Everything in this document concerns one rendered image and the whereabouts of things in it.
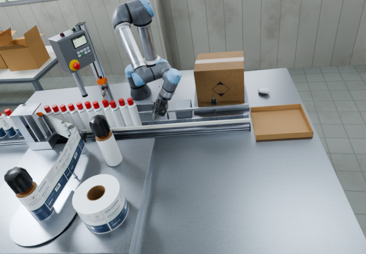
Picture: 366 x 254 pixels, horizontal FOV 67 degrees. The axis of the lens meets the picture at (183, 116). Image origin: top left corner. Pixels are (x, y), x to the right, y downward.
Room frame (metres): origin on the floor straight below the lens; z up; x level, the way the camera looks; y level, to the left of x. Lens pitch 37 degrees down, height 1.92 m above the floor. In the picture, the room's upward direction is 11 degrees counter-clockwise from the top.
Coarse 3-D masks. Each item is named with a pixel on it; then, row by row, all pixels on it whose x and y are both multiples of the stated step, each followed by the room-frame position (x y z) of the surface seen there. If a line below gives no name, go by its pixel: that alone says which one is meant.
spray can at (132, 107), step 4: (128, 100) 1.35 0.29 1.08; (132, 100) 1.36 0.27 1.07; (128, 104) 1.36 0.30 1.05; (132, 104) 1.35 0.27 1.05; (128, 108) 1.35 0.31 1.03; (132, 108) 1.34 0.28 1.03; (136, 108) 1.35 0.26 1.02; (132, 112) 1.34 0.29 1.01; (136, 112) 1.35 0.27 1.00; (132, 116) 1.34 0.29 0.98; (136, 116) 1.34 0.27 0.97; (132, 120) 1.35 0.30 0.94; (136, 120) 1.34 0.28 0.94; (140, 120) 1.35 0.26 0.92; (136, 124) 1.34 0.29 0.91; (140, 124) 1.35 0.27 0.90
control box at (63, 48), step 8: (64, 32) 1.52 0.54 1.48; (80, 32) 1.49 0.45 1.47; (56, 40) 1.41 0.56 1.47; (64, 40) 1.42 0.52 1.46; (56, 48) 1.42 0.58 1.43; (64, 48) 1.41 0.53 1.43; (72, 48) 1.44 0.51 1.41; (80, 48) 1.46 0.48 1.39; (56, 56) 1.46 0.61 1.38; (64, 56) 1.40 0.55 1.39; (72, 56) 1.42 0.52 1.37; (88, 56) 1.48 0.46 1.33; (64, 64) 1.42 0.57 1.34; (72, 64) 1.41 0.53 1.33; (80, 64) 1.44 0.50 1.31; (88, 64) 1.48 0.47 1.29; (72, 72) 1.40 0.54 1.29
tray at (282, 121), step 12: (252, 108) 1.35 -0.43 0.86; (264, 108) 1.34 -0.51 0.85; (276, 108) 1.32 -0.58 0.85; (288, 108) 1.31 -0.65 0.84; (300, 108) 1.29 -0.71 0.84; (252, 120) 1.27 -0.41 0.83; (264, 120) 1.25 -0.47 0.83; (276, 120) 1.23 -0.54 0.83; (288, 120) 1.21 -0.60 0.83; (300, 120) 1.19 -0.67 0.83; (264, 132) 1.15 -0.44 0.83; (276, 132) 1.13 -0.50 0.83; (288, 132) 1.11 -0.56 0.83; (300, 132) 1.06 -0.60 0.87; (312, 132) 1.05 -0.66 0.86
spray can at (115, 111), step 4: (112, 100) 1.38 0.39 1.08; (112, 104) 1.35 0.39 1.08; (112, 108) 1.35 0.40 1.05; (116, 108) 1.35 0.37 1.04; (112, 112) 1.35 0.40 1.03; (116, 112) 1.34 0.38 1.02; (120, 112) 1.37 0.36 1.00; (116, 116) 1.34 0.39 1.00; (120, 116) 1.35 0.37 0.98; (116, 120) 1.34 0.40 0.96; (120, 120) 1.35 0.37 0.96; (116, 124) 1.35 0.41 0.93; (120, 124) 1.34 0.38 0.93; (124, 124) 1.36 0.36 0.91
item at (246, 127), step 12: (156, 120) 1.39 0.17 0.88; (120, 132) 1.33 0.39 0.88; (132, 132) 1.31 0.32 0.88; (144, 132) 1.29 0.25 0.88; (156, 132) 1.28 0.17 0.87; (168, 132) 1.27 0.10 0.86; (180, 132) 1.25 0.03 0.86; (192, 132) 1.24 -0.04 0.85; (204, 132) 1.23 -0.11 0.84; (216, 132) 1.21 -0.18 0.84; (228, 132) 1.20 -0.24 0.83; (0, 144) 1.48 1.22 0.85; (12, 144) 1.47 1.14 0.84; (24, 144) 1.44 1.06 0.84
